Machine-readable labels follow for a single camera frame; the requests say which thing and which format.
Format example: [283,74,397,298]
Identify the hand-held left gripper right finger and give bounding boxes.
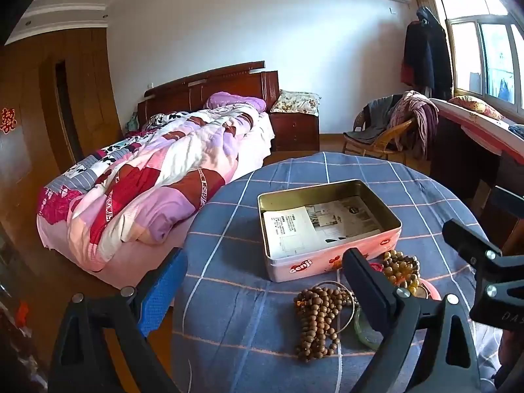
[342,248,481,393]

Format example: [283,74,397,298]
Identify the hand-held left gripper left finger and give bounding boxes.
[48,248,189,393]

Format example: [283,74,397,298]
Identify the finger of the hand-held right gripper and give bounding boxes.
[442,218,503,270]
[489,185,524,230]

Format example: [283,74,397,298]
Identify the amber bead necklace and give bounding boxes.
[380,250,422,292]

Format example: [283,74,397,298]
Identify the pink tin box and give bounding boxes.
[257,179,402,283]

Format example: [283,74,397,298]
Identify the brown wooden bead necklace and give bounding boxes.
[294,287,353,363]

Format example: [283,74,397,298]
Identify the green jade bangle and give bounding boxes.
[353,306,386,351]

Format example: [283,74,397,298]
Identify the bed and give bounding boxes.
[36,104,276,292]

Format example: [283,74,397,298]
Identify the dark wooden desk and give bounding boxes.
[427,98,524,254]

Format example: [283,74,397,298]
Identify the round table with blue cloth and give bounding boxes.
[171,151,505,393]

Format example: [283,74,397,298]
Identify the printed paper sheet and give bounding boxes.
[262,196,381,260]

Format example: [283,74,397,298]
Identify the floral cushion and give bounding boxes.
[447,95,505,121]

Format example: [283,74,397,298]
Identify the pink patchwork quilt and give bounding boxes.
[37,104,267,273]

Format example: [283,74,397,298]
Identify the pink purple garment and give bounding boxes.
[389,90,440,160]

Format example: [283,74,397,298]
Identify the rattan chair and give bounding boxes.
[343,97,415,157]

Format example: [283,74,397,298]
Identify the window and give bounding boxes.
[439,0,524,116]

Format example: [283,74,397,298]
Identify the dark grey garment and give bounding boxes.
[345,95,404,142]

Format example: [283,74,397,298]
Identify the hanging dark coats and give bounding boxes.
[400,6,454,96]

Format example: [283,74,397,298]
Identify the wooden nightstand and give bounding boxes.
[269,110,320,152]

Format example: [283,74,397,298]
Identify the purple pillow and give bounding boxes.
[204,92,268,112]

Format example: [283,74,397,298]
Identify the dark wooden headboard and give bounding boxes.
[137,61,281,132]

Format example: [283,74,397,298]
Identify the floral pillow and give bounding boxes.
[270,89,322,116]

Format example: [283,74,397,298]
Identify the wooden wardrobe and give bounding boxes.
[0,27,124,263]

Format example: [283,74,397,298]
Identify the red paper decoration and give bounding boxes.
[0,107,16,135]

